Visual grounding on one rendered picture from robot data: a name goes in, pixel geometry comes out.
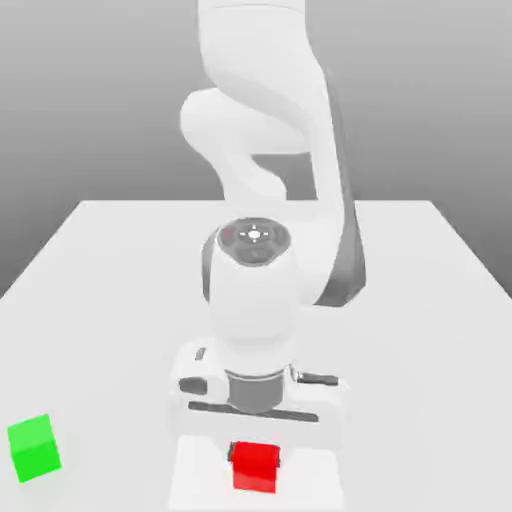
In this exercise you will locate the small red cube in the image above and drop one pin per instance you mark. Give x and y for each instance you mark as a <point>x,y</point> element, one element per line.
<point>254,466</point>

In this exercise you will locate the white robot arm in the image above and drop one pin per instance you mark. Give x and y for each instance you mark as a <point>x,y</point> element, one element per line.
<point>256,304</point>

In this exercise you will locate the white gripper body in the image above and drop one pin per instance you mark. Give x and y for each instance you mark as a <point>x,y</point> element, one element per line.
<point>256,426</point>

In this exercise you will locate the small green cube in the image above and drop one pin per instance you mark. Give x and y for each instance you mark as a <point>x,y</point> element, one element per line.
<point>34,450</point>

